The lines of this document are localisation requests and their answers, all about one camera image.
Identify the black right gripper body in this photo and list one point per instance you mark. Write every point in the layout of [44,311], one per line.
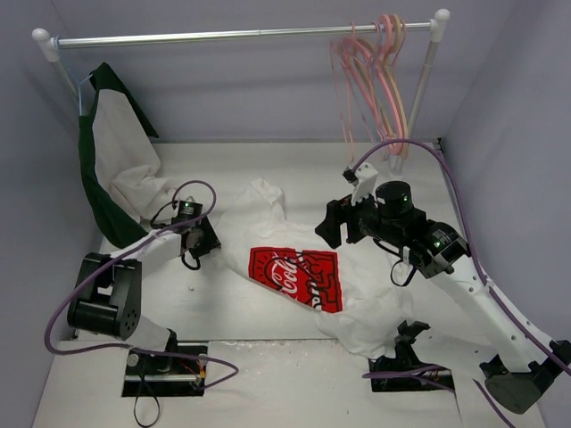
[341,218]

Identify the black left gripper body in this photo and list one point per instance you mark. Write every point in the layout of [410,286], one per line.
[207,238]

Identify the white t-shirt red logo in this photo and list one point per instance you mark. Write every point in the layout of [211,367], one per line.
[357,301]

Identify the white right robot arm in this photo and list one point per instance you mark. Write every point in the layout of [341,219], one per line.
[519,363]

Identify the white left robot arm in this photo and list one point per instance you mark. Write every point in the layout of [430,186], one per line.
[107,299]

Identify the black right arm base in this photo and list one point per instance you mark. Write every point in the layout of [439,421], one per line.
[405,372]

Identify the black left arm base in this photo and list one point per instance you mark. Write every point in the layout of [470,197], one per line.
[163,377]

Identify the green and white hanging shirt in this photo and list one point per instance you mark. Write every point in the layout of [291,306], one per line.
[118,164]

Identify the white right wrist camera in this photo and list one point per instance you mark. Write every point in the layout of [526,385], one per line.
[363,180]

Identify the pink hanger on rail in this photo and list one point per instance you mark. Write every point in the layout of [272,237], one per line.
[386,56]

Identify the blue wire hanger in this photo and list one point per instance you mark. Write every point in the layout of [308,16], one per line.
[79,85]

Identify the silver clothes rail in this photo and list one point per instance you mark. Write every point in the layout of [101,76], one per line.
[51,46]

